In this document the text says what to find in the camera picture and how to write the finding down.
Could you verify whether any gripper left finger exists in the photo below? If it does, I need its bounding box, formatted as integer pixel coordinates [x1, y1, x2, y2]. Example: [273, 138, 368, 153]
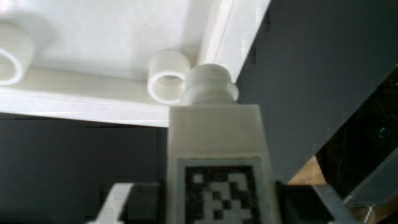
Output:
[88, 182, 164, 224]

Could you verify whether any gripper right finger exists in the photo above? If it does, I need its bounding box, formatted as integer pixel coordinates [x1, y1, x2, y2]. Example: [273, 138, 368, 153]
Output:
[278, 183, 361, 224]

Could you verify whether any white leg with tag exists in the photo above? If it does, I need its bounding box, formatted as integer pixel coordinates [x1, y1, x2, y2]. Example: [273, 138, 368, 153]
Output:
[166, 64, 283, 224]

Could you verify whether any white square tabletop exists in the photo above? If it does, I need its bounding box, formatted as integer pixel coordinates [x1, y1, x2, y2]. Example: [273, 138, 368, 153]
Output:
[0, 0, 273, 127]

